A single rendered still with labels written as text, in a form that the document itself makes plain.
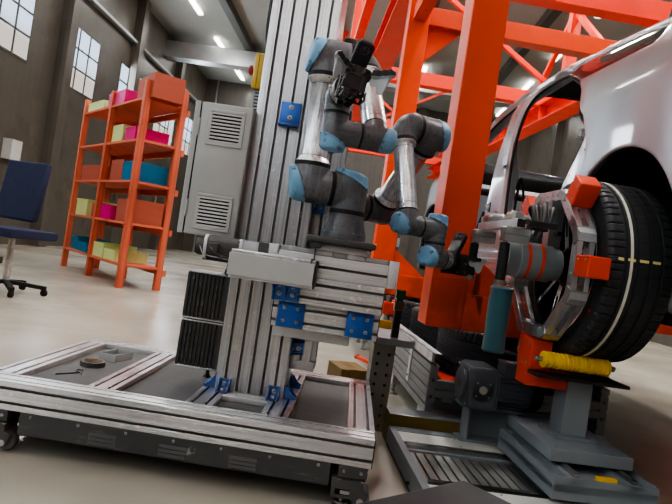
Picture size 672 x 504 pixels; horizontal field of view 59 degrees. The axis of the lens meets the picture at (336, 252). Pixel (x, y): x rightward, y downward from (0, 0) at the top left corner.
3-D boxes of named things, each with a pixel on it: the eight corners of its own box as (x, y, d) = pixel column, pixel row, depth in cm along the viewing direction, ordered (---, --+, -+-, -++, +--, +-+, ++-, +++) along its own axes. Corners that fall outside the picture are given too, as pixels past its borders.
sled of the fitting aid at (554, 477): (656, 515, 192) (660, 485, 192) (550, 502, 190) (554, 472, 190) (581, 459, 242) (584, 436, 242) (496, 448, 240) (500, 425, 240)
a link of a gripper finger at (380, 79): (397, 97, 143) (368, 96, 149) (404, 74, 143) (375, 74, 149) (390, 92, 141) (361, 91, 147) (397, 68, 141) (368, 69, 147)
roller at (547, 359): (617, 378, 207) (620, 362, 207) (537, 367, 205) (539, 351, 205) (609, 375, 213) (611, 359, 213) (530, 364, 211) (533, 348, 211)
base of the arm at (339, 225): (318, 235, 190) (323, 205, 190) (321, 237, 205) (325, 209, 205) (365, 242, 189) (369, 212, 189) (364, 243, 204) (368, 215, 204)
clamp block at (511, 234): (529, 244, 200) (531, 228, 200) (503, 240, 199) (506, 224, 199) (523, 244, 205) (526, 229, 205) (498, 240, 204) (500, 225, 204)
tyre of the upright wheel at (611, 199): (576, 223, 264) (577, 371, 244) (525, 215, 262) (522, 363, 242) (673, 158, 201) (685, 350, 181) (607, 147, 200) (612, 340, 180)
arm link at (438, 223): (428, 211, 206) (424, 242, 206) (454, 216, 211) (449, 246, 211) (416, 211, 213) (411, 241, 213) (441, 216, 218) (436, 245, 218)
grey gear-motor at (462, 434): (557, 459, 238) (570, 373, 238) (456, 446, 235) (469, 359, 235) (538, 444, 256) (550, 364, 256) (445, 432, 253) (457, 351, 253)
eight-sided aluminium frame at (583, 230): (580, 349, 194) (605, 186, 194) (561, 347, 193) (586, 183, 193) (517, 327, 248) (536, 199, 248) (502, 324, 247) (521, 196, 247)
